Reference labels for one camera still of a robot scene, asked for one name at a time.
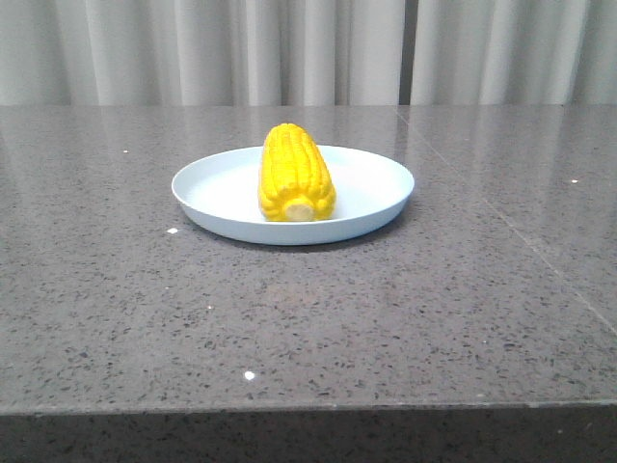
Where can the yellow corn cob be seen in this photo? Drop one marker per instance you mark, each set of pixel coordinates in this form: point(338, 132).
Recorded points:
point(295, 184)

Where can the light blue round plate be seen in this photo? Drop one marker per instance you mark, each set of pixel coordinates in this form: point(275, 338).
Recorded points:
point(220, 194)

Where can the white curtain right panel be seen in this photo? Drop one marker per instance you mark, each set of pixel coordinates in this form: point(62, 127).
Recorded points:
point(519, 52)

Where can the white curtain panel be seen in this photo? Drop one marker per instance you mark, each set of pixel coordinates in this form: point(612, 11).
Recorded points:
point(519, 52)
point(255, 53)

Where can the white curtain left panel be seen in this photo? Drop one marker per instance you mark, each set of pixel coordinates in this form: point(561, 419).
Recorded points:
point(255, 53)

